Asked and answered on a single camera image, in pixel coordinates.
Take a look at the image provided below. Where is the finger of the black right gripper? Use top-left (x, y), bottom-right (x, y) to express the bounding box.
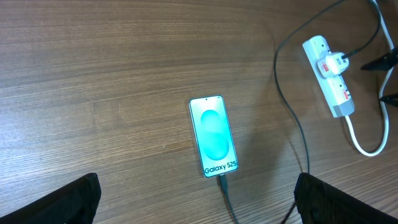
top-left (361, 47), bottom-right (398, 71)
top-left (379, 93), bottom-right (398, 107)

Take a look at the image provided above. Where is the white power strip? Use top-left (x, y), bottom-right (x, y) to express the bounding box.
top-left (302, 35), bottom-right (354, 118)

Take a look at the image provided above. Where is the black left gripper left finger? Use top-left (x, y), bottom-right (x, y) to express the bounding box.
top-left (1, 173), bottom-right (101, 224)

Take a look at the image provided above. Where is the white power strip cable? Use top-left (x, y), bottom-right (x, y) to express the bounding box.
top-left (343, 0), bottom-right (396, 157)

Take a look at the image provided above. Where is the black USB charging cable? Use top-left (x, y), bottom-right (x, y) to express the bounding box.
top-left (218, 0), bottom-right (382, 224)

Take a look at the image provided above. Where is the white charger plug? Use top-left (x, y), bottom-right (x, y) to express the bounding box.
top-left (317, 52), bottom-right (349, 79)

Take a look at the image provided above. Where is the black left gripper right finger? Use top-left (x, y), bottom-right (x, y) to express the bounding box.
top-left (294, 172), bottom-right (397, 224)

